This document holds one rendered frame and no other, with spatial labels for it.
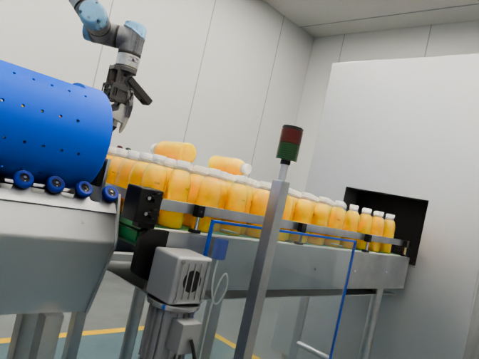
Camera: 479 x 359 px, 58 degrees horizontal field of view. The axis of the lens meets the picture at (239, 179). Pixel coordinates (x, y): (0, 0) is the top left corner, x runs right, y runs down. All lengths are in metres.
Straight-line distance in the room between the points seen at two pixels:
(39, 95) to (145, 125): 3.50
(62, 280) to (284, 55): 5.17
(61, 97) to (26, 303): 0.52
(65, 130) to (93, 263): 0.36
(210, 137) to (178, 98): 0.64
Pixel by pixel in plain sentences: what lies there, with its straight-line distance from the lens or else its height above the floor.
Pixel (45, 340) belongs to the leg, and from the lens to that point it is 1.29.
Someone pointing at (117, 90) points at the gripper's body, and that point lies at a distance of 1.48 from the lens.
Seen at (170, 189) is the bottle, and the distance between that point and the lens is 1.25.
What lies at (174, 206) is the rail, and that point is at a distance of 1.21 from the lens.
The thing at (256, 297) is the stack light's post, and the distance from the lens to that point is 1.27.
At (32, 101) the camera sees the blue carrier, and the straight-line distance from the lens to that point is 1.10.
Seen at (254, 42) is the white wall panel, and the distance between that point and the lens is 5.63.
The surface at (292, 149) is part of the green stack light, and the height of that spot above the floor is 1.19.
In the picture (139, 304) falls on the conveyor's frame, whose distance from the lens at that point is 1.73.
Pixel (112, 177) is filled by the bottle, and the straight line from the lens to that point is 1.42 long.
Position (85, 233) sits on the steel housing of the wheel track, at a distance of 1.18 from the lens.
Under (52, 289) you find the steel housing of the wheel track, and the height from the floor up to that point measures 0.70.
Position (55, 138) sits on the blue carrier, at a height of 1.07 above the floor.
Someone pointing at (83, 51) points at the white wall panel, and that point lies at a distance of 4.28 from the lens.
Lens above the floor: 1.05
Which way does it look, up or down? 1 degrees up
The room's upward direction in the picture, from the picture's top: 13 degrees clockwise
